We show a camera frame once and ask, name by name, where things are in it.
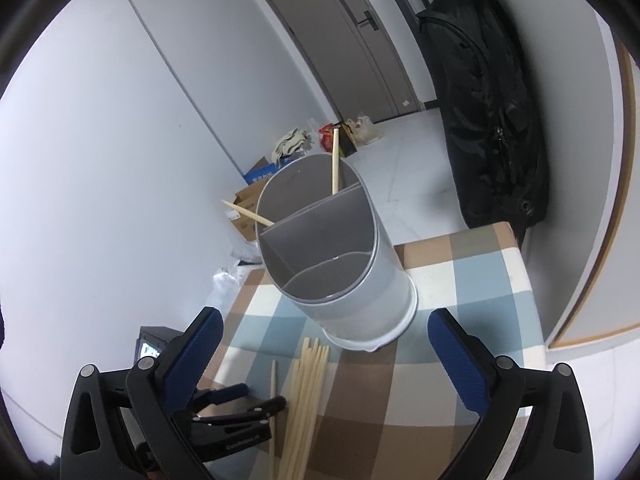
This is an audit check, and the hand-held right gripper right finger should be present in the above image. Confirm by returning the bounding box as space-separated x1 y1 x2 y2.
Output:
427 307 598 480

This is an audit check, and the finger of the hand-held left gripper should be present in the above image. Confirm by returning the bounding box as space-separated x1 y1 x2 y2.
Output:
185 396 289 462
197 383 249 407

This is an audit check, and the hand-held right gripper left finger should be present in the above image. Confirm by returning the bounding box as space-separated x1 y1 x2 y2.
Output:
59 306 224 480

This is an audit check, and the light wooden chopstick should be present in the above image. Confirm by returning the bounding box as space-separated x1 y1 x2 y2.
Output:
269 359 278 480
332 129 342 196
221 200 276 227

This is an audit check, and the pile of wooden chopsticks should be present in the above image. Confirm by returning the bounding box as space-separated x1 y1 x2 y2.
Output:
277 337 331 480

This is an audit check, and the small black box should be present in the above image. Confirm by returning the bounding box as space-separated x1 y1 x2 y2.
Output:
132 326 183 363

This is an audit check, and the grey plastic mailer bag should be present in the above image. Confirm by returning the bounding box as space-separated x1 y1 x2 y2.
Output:
212 242 263 306

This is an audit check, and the brown cardboard box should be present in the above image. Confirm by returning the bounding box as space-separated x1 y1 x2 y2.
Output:
222 180 268 243

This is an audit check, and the white board wooden edge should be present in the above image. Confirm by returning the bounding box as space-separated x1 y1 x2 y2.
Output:
542 10 640 353

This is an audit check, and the blue cardboard box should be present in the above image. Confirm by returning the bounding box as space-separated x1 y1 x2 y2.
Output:
243 156 281 187

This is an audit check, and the yellow and black box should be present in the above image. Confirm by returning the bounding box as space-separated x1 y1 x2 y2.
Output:
336 121 358 158

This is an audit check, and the beige plastic bag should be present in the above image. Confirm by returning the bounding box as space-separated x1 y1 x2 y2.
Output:
346 115 386 147

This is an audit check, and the black hanging bag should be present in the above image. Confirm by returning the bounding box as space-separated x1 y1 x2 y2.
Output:
415 0 551 233

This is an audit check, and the grey door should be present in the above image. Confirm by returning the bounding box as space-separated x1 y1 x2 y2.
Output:
252 0 426 123

